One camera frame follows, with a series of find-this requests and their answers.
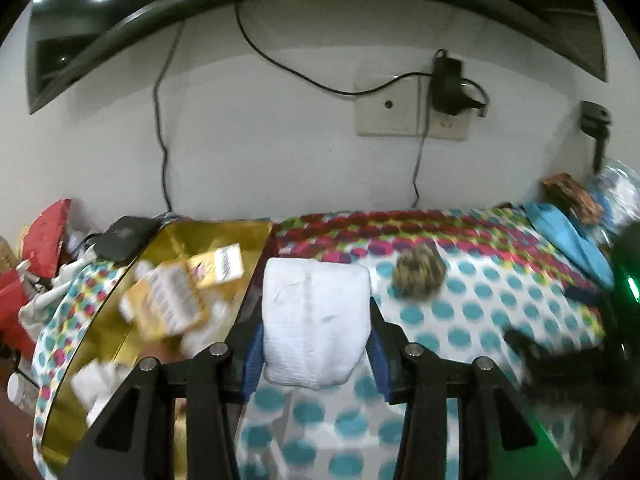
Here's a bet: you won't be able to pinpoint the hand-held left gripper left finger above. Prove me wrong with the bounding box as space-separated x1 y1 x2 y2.
60 322 266 480

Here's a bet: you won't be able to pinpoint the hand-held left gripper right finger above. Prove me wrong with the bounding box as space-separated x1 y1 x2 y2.
367 297 576 480

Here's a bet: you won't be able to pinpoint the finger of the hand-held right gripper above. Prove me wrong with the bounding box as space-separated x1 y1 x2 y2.
502 327 603 403
565 285 617 312

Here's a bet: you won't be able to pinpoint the small white cloth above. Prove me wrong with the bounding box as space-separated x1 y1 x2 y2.
180 295 238 356

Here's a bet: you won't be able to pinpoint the large white towel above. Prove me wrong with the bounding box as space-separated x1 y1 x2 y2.
262 256 372 391

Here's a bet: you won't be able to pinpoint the yellow cardboard box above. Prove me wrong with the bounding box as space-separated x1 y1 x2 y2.
187 244 246 289
119 262 211 343

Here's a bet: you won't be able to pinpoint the gold gift bag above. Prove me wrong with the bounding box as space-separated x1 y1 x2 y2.
32 220 273 461

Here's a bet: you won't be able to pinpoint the person's right forearm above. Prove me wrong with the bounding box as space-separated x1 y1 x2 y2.
595 405 640 466

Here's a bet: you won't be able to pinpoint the blue cloth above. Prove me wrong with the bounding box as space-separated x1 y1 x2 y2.
522 201 616 291

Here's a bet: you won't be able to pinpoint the clear plastic bags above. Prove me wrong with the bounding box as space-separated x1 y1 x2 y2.
587 157 640 241

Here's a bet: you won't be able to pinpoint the polka dot bed sheet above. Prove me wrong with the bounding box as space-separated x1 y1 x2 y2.
30 208 621 480

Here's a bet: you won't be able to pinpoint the brown patterned snack bag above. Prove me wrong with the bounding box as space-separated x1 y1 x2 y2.
541 172 603 226

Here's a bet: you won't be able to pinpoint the black set-top box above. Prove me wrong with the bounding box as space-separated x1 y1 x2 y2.
94 216 161 263

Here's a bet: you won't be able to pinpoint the white bottle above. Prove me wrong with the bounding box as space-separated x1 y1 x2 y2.
7 372 32 406

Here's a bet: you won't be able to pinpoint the red carton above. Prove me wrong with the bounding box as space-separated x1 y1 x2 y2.
22 199 72 281

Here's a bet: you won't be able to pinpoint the red plastic bag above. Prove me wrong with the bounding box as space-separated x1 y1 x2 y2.
0 267 36 356

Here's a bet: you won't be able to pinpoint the black power adapter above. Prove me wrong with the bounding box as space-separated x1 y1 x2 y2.
431 49 466 116

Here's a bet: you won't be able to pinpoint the black adapter cable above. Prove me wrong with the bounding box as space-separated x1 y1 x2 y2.
411 110 432 208

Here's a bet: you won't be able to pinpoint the black hanging monitor cable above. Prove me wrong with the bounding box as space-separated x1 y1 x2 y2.
152 22 186 211

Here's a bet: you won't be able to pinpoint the beige wall socket plate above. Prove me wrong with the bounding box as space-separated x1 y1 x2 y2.
354 67 471 142

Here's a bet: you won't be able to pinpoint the black looping wall cable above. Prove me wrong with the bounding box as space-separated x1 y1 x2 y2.
234 2 436 96

